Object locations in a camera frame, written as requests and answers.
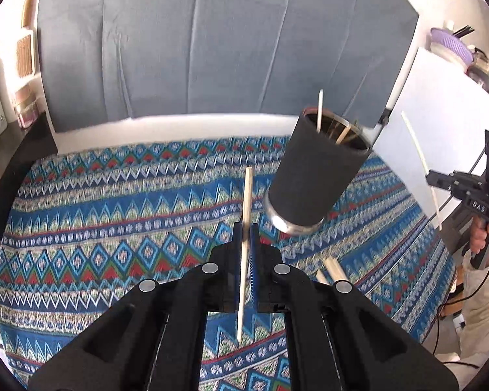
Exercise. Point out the white chopstick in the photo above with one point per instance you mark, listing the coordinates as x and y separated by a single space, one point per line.
415 142
320 110

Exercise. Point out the pink jar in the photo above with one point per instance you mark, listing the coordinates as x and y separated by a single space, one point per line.
25 110

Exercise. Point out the person's right hand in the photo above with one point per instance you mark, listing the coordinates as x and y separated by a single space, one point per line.
479 236

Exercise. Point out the white cabinet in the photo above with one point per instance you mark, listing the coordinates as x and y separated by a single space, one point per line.
440 102

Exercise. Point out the purple and white bowl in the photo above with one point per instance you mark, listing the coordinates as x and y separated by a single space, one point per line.
450 47

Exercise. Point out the wooden chopstick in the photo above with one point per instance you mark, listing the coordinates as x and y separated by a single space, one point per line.
322 277
247 195
335 269
343 134

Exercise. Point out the metal pot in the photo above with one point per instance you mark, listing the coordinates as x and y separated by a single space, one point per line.
487 71

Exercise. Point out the blue patterned tablecloth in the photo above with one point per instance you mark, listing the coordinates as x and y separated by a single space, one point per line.
106 211

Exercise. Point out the wooden brush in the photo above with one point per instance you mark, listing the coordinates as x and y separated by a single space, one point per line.
29 4

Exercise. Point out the blue-grey sofa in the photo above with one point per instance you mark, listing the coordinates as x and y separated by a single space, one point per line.
208 40

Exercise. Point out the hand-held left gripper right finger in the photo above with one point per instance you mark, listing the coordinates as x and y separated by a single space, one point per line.
255 269

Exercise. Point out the black metal-rimmed cup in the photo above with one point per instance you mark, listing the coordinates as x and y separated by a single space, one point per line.
309 179

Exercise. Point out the person's light clothing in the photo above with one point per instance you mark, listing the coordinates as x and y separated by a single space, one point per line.
487 309

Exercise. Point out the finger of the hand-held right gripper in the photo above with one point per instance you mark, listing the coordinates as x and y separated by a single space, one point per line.
442 180

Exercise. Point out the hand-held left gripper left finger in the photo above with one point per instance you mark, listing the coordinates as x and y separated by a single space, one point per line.
228 277

